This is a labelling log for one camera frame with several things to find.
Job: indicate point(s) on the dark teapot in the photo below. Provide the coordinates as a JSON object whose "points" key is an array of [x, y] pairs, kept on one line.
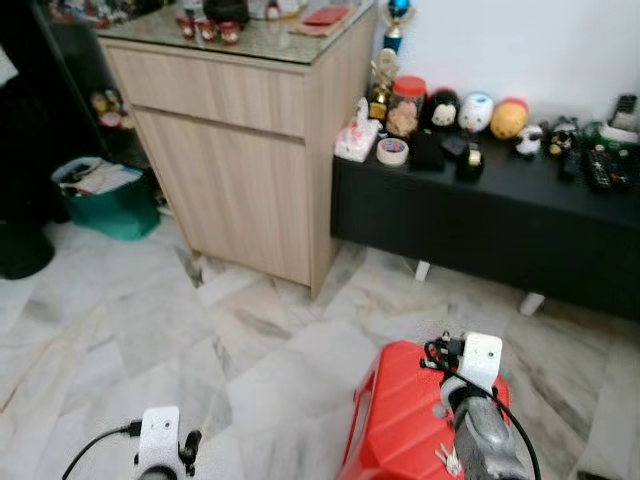
{"points": [[226, 10]]}

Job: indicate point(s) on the red plastic stool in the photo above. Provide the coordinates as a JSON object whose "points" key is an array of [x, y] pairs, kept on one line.
{"points": [[400, 420]]}

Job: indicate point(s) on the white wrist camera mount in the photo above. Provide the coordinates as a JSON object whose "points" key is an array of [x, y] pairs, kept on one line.
{"points": [[160, 435], [482, 360]]}

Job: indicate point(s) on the bunch of keys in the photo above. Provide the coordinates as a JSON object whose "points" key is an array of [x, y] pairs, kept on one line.
{"points": [[449, 461]]}

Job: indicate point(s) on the small black figure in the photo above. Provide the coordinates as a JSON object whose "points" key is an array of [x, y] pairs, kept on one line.
{"points": [[562, 137]]}

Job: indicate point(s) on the small panda figure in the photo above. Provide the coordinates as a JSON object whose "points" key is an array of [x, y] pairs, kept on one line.
{"points": [[528, 142]]}

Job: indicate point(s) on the black low tv console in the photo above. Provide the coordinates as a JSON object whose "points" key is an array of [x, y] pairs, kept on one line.
{"points": [[500, 225]]}

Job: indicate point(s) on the green bag with papers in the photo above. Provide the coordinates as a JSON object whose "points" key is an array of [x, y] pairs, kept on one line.
{"points": [[115, 210]]}

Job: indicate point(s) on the pink white tissue box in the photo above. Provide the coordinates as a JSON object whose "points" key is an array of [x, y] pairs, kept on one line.
{"points": [[356, 140]]}

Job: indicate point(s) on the orange round plush toy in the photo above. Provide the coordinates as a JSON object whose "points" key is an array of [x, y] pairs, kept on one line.
{"points": [[509, 120]]}

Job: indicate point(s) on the round black bin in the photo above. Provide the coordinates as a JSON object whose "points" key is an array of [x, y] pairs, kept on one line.
{"points": [[25, 250]]}

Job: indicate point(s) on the wide black remote control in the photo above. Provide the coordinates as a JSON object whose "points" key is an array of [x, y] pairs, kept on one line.
{"points": [[599, 168]]}

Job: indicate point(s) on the light wooden cabinet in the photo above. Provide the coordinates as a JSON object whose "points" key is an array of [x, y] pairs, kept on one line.
{"points": [[230, 170]]}

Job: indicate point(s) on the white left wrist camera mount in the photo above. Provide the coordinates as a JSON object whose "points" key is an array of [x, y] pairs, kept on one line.
{"points": [[160, 435]]}

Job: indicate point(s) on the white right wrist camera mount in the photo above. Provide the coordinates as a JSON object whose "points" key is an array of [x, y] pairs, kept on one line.
{"points": [[482, 360]]}

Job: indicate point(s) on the white round plush toy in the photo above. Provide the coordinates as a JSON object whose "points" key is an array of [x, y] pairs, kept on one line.
{"points": [[476, 113]]}

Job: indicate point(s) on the black mouse plush toy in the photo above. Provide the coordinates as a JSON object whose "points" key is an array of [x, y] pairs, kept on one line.
{"points": [[443, 110]]}

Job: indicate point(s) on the white console leg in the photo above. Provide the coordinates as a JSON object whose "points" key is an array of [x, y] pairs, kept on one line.
{"points": [[422, 271], [531, 304]]}

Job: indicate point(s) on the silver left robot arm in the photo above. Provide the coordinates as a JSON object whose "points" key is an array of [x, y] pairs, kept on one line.
{"points": [[157, 474]]}

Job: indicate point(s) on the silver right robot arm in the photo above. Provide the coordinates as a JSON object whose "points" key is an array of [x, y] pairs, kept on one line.
{"points": [[485, 440]]}

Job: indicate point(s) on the flat red packet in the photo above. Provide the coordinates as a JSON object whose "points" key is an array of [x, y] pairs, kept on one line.
{"points": [[327, 15]]}

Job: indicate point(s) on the blue ball trophy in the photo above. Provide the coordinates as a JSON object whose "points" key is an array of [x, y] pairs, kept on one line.
{"points": [[399, 15]]}

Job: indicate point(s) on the roll of tape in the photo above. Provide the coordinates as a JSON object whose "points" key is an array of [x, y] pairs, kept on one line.
{"points": [[392, 156]]}

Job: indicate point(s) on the small gold trophy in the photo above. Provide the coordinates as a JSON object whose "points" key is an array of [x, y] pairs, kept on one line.
{"points": [[383, 85]]}

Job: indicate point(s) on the small red cup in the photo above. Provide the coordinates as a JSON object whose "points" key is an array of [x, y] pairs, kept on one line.
{"points": [[187, 27], [230, 32], [208, 30]]}

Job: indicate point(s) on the glass display cabinet with toys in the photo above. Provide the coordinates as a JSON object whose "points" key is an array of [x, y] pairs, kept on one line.
{"points": [[100, 100]]}

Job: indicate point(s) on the clear jar with red lid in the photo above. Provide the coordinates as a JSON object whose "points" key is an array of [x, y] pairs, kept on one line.
{"points": [[405, 110]]}

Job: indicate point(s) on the slim black remote control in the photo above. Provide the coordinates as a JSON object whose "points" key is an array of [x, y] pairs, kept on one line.
{"points": [[569, 166]]}

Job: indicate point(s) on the black wallet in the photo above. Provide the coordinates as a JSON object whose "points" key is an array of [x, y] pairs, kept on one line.
{"points": [[427, 151]]}

